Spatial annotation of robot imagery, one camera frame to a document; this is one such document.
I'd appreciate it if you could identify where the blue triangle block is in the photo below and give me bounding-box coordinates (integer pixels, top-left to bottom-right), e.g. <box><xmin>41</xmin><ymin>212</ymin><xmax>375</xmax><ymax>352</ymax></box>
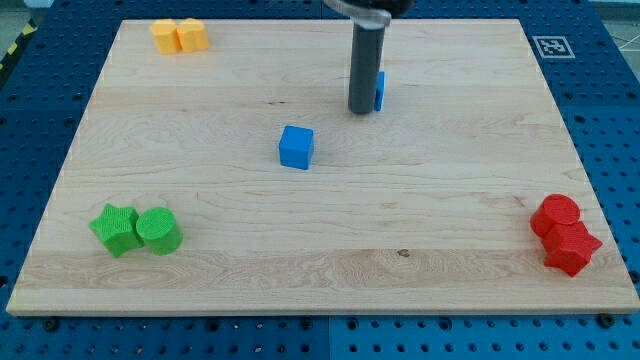
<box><xmin>374</xmin><ymin>71</ymin><xmax>385</xmax><ymax>112</ymax></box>

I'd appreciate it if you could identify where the black robot arm end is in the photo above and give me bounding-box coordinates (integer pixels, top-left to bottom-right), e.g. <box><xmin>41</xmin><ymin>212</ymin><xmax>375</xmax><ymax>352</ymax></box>
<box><xmin>323</xmin><ymin>0</ymin><xmax>415</xmax><ymax>27</ymax></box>

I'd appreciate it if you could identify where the blue cube block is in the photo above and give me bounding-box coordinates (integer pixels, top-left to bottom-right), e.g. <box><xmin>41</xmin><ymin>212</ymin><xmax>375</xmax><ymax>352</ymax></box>
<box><xmin>278</xmin><ymin>125</ymin><xmax>314</xmax><ymax>170</ymax></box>

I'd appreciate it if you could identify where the wooden board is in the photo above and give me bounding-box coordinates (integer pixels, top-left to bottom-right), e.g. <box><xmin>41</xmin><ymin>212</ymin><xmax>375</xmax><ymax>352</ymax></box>
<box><xmin>7</xmin><ymin>19</ymin><xmax>639</xmax><ymax>317</ymax></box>

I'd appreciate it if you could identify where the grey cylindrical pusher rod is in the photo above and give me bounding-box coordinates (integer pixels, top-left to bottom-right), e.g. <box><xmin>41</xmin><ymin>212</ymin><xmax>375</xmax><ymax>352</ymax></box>
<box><xmin>348</xmin><ymin>23</ymin><xmax>385</xmax><ymax>115</ymax></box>

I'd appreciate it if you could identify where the green cylinder block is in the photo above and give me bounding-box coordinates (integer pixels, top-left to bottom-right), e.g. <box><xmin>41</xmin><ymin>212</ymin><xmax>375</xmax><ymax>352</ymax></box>
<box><xmin>135</xmin><ymin>207</ymin><xmax>183</xmax><ymax>256</ymax></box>

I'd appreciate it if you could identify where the yellow heart block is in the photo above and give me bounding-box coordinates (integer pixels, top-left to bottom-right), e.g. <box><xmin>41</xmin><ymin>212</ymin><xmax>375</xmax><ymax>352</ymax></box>
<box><xmin>177</xmin><ymin>18</ymin><xmax>210</xmax><ymax>52</ymax></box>

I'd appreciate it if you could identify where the green star block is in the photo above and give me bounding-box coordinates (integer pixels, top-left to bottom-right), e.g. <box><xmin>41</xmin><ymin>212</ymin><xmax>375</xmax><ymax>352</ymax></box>
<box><xmin>89</xmin><ymin>203</ymin><xmax>144</xmax><ymax>258</ymax></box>

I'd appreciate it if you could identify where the yellow pentagon block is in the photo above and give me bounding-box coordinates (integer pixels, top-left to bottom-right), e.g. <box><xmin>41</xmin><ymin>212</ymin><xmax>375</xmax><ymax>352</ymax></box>
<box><xmin>149</xmin><ymin>19</ymin><xmax>181</xmax><ymax>55</ymax></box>

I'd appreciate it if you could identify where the red cylinder block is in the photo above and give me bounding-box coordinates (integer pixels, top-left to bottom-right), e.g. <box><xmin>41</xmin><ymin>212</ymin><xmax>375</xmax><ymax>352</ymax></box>
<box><xmin>529</xmin><ymin>194</ymin><xmax>581</xmax><ymax>238</ymax></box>

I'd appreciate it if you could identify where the red star block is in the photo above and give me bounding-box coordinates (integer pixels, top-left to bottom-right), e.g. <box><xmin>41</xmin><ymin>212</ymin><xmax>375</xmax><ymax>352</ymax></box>
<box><xmin>542</xmin><ymin>222</ymin><xmax>603</xmax><ymax>277</ymax></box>

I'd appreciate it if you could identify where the white fiducial marker tag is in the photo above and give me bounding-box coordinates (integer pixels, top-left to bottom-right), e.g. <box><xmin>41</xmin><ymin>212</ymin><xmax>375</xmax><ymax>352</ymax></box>
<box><xmin>532</xmin><ymin>35</ymin><xmax>575</xmax><ymax>59</ymax></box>

